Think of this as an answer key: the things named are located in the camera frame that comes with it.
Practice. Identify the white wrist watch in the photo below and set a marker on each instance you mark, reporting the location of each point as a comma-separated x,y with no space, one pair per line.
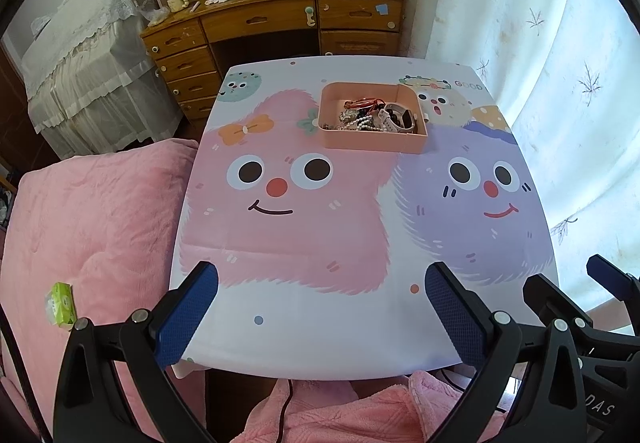
387,121

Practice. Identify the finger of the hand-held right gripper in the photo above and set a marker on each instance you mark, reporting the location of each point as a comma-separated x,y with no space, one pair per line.
547,293
607,273

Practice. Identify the green tissue packet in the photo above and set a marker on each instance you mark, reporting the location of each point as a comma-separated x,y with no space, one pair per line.
61,305

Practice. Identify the yellow mug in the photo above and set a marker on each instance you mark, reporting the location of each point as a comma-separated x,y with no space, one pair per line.
176,3

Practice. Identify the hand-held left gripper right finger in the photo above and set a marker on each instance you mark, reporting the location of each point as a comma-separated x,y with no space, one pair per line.
452,318

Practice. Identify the wooden desk with drawers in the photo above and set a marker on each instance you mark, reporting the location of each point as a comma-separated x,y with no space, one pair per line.
260,18

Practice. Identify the white lace bed cover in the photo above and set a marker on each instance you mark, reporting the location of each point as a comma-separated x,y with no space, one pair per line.
90,53

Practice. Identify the cartoon printed tablecloth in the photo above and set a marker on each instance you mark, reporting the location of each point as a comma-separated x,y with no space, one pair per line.
350,233

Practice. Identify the pink fleece clothing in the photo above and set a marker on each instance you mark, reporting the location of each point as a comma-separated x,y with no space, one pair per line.
350,415

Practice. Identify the pink blanket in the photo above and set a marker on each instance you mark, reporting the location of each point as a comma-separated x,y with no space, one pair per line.
100,223

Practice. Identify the pink jewelry box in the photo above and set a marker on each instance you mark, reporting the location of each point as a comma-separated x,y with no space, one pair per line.
370,143

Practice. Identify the white floral curtain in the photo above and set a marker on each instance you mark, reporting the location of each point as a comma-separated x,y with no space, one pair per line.
550,73

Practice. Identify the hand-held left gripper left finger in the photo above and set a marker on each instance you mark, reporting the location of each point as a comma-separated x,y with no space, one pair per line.
187,318

